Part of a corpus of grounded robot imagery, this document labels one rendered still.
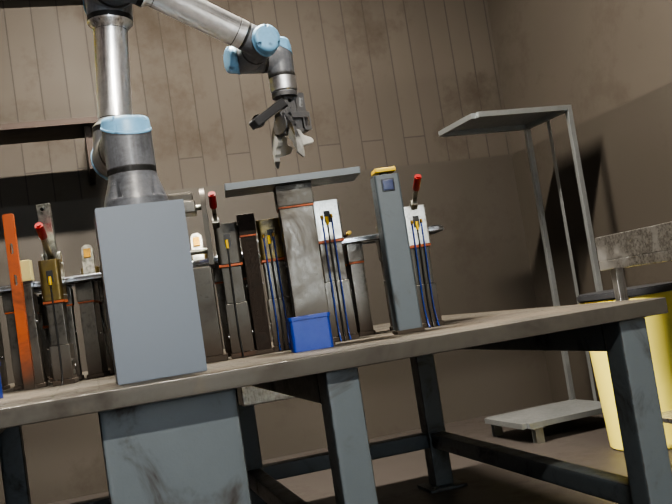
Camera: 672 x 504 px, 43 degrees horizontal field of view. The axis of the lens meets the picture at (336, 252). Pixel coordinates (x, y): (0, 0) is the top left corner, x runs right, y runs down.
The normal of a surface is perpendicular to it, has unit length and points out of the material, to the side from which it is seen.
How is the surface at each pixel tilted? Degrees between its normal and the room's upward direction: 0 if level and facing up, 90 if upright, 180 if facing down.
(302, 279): 90
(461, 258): 90
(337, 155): 90
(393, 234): 90
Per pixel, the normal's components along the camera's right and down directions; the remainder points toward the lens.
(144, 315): 0.27, -0.11
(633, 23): -0.95, 0.13
